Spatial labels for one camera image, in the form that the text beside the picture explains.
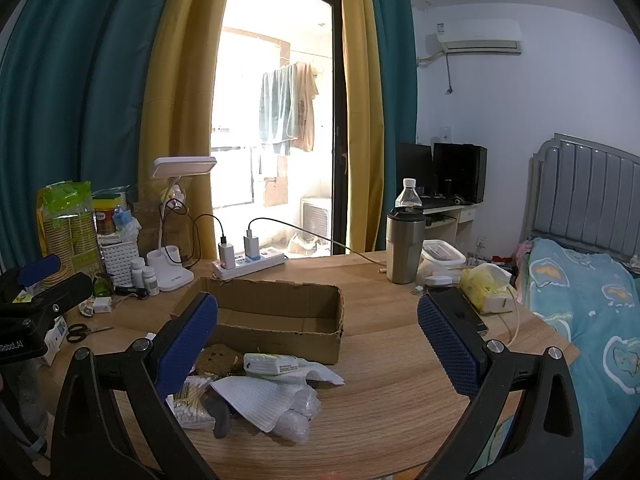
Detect tissue packet with cartoon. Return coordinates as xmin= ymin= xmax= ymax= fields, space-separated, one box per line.
xmin=243 ymin=353 xmax=308 ymax=376

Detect right teal curtain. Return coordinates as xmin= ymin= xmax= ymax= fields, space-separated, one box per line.
xmin=372 ymin=0 xmax=418 ymax=249

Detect green paper cup package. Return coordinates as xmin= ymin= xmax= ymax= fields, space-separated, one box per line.
xmin=36 ymin=181 xmax=103 ymax=278

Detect brown cardboard box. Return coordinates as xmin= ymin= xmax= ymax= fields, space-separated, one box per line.
xmin=171 ymin=278 xmax=344 ymax=365

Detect white charger grey cable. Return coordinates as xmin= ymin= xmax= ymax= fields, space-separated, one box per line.
xmin=243 ymin=216 xmax=388 ymax=266

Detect white dotted cloth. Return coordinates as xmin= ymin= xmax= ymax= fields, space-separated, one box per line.
xmin=210 ymin=376 xmax=306 ymax=432

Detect black monitor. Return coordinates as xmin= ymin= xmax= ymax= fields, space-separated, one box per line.
xmin=395 ymin=143 xmax=487 ymax=205

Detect black handled scissors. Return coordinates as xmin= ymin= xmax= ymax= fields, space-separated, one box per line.
xmin=66 ymin=323 xmax=113 ymax=344

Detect teal curtain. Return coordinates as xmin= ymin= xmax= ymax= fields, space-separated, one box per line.
xmin=1 ymin=0 xmax=166 ymax=269
xmin=372 ymin=0 xmax=418 ymax=249

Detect left teal curtain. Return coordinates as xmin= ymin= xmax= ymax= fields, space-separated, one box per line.
xmin=1 ymin=0 xmax=166 ymax=269

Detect yellow curtain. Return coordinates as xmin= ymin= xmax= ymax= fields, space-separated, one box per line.
xmin=342 ymin=0 xmax=384 ymax=252
xmin=138 ymin=0 xmax=238 ymax=261

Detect clear water bottle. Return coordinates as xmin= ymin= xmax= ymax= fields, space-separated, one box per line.
xmin=395 ymin=178 xmax=423 ymax=209

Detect cotton swab bag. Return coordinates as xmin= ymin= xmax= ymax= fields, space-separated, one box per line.
xmin=166 ymin=376 xmax=215 ymax=430

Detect black smartphone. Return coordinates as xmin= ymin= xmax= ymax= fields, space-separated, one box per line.
xmin=450 ymin=288 xmax=488 ymax=336

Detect grey padded headboard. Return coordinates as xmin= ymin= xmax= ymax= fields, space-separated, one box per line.
xmin=521 ymin=133 xmax=639 ymax=261

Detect brown plush bear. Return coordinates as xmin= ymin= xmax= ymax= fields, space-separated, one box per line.
xmin=194 ymin=344 xmax=243 ymax=378

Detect steel travel tumbler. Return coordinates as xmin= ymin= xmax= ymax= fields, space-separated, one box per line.
xmin=386 ymin=207 xmax=425 ymax=284

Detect white plastic container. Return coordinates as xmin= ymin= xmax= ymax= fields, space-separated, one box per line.
xmin=418 ymin=240 xmax=466 ymax=278

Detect right yellow curtain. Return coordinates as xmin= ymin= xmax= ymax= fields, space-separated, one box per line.
xmin=342 ymin=0 xmax=384 ymax=252

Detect grey dotted glove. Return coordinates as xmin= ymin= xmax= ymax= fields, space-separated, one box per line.
xmin=203 ymin=394 xmax=231 ymax=439

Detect white perforated basket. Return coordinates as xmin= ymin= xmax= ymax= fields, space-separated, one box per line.
xmin=100 ymin=240 xmax=139 ymax=286

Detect white charger black cable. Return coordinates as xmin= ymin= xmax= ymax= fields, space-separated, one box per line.
xmin=164 ymin=198 xmax=238 ymax=271

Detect white computer desk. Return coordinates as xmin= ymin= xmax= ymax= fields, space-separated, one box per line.
xmin=423 ymin=204 xmax=477 ymax=255

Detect white air conditioner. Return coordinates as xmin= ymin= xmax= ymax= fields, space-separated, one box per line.
xmin=436 ymin=18 xmax=522 ymax=54

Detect white pill bottle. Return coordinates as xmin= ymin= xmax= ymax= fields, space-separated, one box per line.
xmin=130 ymin=257 xmax=145 ymax=289
xmin=142 ymin=266 xmax=160 ymax=297

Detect white power strip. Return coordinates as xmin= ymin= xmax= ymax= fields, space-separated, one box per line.
xmin=213 ymin=252 xmax=286 ymax=281

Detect teal patterned blanket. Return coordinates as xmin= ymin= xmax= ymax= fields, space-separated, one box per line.
xmin=520 ymin=238 xmax=639 ymax=479

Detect small white plug adapter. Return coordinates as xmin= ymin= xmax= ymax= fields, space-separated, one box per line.
xmin=92 ymin=297 xmax=113 ymax=314

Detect yellow tissue pack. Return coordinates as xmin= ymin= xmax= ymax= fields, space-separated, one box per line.
xmin=458 ymin=263 xmax=516 ymax=315

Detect white desk lamp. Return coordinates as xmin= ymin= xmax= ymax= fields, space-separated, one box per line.
xmin=145 ymin=155 xmax=216 ymax=292

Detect bubble wrap roll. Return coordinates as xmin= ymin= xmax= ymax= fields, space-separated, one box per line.
xmin=272 ymin=386 xmax=321 ymax=444

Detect left yellow curtain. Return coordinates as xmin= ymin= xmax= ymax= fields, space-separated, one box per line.
xmin=138 ymin=0 xmax=238 ymax=261

